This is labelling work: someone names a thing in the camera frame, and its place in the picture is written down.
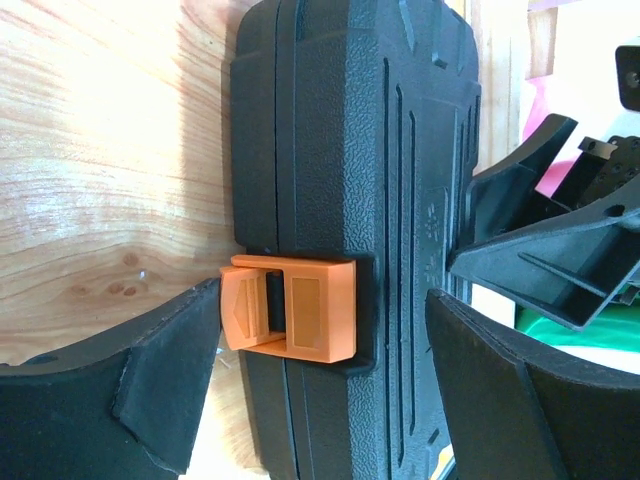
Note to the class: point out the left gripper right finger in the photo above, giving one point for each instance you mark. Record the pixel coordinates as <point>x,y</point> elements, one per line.
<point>517,408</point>

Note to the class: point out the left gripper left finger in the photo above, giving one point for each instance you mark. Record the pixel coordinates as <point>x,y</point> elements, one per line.
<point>122,404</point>

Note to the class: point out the wooden clothes rack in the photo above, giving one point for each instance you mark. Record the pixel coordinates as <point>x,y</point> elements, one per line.
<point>515,42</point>

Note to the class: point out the orange case latch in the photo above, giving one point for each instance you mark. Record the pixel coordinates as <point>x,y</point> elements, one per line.
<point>294,308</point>

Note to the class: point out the pink t-shirt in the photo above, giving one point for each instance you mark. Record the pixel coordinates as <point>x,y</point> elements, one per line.
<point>541,98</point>

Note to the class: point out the green tank top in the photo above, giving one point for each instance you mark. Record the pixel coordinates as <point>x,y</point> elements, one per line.
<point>611,340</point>

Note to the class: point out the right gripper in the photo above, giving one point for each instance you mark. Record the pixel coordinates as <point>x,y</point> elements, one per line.
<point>582,253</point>

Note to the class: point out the black plastic tool case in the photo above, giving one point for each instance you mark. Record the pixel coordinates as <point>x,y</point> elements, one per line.
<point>354,134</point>

